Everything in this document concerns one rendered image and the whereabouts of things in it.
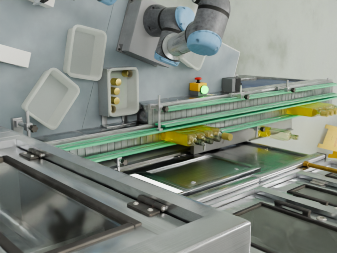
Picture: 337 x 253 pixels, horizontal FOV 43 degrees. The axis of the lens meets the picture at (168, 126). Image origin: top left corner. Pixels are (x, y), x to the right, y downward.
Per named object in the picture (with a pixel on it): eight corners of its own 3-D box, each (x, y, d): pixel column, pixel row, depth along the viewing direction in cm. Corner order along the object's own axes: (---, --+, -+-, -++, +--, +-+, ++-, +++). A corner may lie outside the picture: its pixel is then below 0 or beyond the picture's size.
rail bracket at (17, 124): (6, 147, 173) (30, 158, 156) (2, 106, 169) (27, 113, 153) (17, 145, 176) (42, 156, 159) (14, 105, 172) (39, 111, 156)
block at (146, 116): (138, 122, 212) (147, 124, 207) (138, 104, 210) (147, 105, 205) (144, 121, 215) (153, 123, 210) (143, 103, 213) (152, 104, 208)
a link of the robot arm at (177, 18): (181, 13, 202) (202, 12, 192) (173, 40, 201) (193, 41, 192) (164, 2, 194) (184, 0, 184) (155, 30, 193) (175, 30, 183)
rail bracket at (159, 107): (147, 128, 208) (164, 132, 199) (147, 94, 204) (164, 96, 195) (152, 127, 210) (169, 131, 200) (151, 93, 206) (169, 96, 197)
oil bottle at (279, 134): (258, 136, 270) (295, 143, 251) (258, 127, 269) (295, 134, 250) (263, 134, 274) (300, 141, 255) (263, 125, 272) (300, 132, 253)
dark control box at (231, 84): (221, 91, 260) (231, 92, 254) (221, 77, 258) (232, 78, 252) (229, 90, 265) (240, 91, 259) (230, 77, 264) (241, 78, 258)
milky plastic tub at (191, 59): (188, 71, 241) (199, 72, 234) (162, 51, 226) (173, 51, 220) (199, 44, 244) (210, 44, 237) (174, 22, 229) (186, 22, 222)
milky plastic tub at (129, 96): (99, 115, 204) (109, 117, 197) (97, 67, 199) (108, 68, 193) (128, 111, 215) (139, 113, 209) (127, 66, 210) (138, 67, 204)
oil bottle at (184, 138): (160, 139, 215) (190, 147, 200) (160, 128, 214) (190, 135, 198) (169, 138, 219) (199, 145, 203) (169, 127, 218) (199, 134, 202)
